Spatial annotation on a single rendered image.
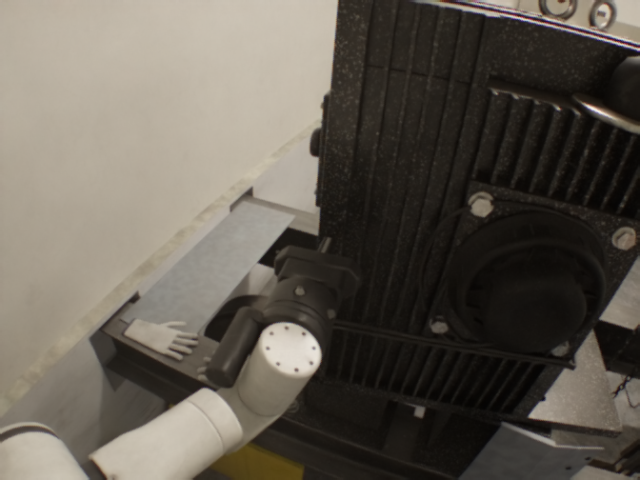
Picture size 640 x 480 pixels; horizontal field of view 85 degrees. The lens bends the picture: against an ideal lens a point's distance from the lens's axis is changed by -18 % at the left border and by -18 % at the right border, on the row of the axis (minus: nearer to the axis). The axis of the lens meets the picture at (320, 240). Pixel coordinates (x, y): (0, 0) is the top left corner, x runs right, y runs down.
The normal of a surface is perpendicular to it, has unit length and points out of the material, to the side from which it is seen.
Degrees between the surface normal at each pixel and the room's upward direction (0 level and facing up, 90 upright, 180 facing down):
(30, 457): 28
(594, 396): 0
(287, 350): 18
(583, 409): 0
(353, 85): 90
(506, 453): 90
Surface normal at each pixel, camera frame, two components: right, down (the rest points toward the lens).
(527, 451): -0.47, 0.50
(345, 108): -0.25, 0.56
